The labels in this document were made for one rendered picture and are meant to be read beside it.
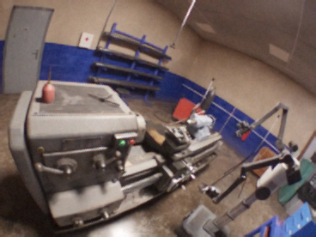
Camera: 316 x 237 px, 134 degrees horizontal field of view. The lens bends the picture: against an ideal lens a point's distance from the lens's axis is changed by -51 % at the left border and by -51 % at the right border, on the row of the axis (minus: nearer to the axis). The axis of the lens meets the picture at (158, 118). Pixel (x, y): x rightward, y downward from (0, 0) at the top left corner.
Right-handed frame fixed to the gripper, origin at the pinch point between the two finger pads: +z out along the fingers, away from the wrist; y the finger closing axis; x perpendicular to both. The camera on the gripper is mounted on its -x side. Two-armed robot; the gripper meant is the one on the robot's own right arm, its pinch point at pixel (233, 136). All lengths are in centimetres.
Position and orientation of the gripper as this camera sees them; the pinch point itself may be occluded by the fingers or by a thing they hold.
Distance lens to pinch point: 155.9
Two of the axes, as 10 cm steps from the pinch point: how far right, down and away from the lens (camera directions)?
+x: 3.6, 8.9, -2.7
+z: -6.5, 4.5, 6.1
